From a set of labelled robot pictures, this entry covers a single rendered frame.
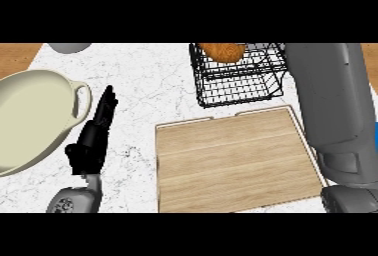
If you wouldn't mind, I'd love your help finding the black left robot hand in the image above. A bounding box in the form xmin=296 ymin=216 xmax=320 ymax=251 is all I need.
xmin=64 ymin=84 xmax=120 ymax=176

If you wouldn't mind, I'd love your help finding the pale wooden tray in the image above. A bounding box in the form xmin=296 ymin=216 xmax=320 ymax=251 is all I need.
xmin=154 ymin=104 xmax=330 ymax=214

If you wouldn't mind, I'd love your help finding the brown croissant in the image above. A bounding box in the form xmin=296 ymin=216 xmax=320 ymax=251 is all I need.
xmin=197 ymin=43 xmax=247 ymax=64

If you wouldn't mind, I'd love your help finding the grey round object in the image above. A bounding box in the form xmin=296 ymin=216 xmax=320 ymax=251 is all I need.
xmin=46 ymin=43 xmax=94 ymax=55

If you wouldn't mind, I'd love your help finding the blue object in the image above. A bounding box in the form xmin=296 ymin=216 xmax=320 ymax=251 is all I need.
xmin=373 ymin=121 xmax=378 ymax=154

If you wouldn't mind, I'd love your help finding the cream oval pan with handle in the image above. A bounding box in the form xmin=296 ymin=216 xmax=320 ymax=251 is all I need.
xmin=0 ymin=69 xmax=94 ymax=178

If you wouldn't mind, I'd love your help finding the black wire tiered basket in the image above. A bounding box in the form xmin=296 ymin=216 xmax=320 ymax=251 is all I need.
xmin=188 ymin=43 xmax=290 ymax=109

